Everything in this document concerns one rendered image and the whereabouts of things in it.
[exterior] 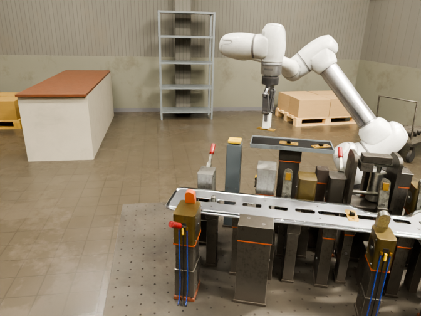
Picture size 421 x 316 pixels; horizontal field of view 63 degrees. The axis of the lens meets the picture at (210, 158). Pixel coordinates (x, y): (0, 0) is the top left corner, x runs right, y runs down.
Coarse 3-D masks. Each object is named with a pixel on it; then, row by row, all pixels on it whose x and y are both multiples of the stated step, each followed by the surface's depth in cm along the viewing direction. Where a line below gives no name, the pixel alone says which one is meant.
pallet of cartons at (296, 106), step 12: (288, 96) 662; (300, 96) 654; (312, 96) 657; (324, 96) 660; (276, 108) 707; (288, 108) 667; (300, 108) 625; (312, 108) 630; (324, 108) 636; (336, 108) 644; (288, 120) 671; (300, 120) 632; (324, 120) 650
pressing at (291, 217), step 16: (176, 192) 144; (208, 192) 145; (224, 192) 145; (208, 208) 132; (224, 208) 133; (240, 208) 133; (256, 208) 133; (288, 208) 134; (304, 208) 134; (320, 208) 135; (336, 208) 135; (352, 208) 135; (304, 224) 124; (320, 224) 124; (336, 224) 124; (352, 224) 124; (368, 224) 124; (400, 224) 125; (416, 224) 125
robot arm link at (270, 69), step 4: (264, 64) 147; (268, 64) 146; (272, 64) 145; (276, 64) 146; (280, 64) 147; (264, 68) 148; (268, 68) 146; (272, 68) 146; (276, 68) 146; (280, 68) 148; (264, 72) 148; (268, 72) 147; (272, 72) 147; (276, 72) 147; (280, 72) 148; (268, 76) 149; (272, 76) 149; (276, 76) 150
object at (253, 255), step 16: (240, 224) 116; (256, 224) 117; (272, 224) 117; (240, 240) 118; (256, 240) 117; (272, 240) 116; (240, 256) 121; (256, 256) 120; (240, 272) 123; (256, 272) 122; (240, 288) 126; (256, 288) 124; (256, 304) 126
